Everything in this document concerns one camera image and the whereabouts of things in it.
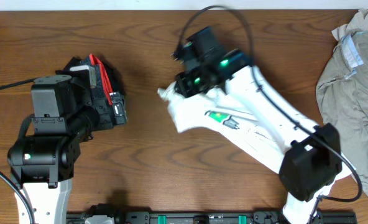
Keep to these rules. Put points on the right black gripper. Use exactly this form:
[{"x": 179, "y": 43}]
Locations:
[{"x": 186, "y": 91}]

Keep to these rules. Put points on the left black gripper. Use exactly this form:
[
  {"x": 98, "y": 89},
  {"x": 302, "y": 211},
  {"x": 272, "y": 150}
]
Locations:
[{"x": 105, "y": 121}]

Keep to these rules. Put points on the white printed t-shirt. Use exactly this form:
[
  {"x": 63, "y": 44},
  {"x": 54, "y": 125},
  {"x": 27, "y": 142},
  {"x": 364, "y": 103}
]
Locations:
[{"x": 248, "y": 112}]

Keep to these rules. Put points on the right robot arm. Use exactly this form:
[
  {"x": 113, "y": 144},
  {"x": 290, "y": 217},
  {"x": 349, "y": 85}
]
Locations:
[{"x": 310, "y": 167}]

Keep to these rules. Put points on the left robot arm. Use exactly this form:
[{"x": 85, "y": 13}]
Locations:
[{"x": 67, "y": 110}]

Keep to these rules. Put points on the black shorts with red waistband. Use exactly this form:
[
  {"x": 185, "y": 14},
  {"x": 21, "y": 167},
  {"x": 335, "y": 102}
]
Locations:
[{"x": 105, "y": 74}]

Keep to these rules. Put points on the khaki beige garment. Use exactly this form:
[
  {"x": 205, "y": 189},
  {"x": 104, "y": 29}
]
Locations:
[{"x": 342, "y": 92}]

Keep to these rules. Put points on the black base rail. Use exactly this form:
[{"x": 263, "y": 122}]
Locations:
[{"x": 103, "y": 213}]

